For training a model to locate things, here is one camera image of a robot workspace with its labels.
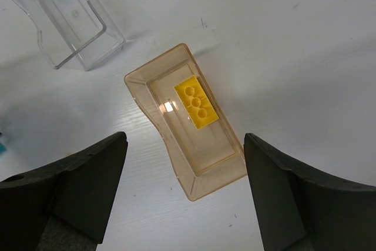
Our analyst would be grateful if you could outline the clear plastic container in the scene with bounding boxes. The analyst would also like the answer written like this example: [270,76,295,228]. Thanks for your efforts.
[1,0,125,71]

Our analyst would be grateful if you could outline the teal rectangular lego brick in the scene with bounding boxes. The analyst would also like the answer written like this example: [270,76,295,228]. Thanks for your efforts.
[0,133,6,155]

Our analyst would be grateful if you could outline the small yellow lego brick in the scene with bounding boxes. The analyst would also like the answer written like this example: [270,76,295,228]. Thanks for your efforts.
[174,75,219,129]

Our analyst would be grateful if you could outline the orange tinted plastic container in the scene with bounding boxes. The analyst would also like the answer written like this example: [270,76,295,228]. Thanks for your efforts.
[124,43,247,201]

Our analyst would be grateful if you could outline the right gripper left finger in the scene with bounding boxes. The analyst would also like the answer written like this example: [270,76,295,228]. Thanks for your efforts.
[1,132,127,250]

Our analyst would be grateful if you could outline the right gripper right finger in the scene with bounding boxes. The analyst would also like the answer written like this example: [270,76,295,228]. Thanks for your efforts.
[244,133,375,250]

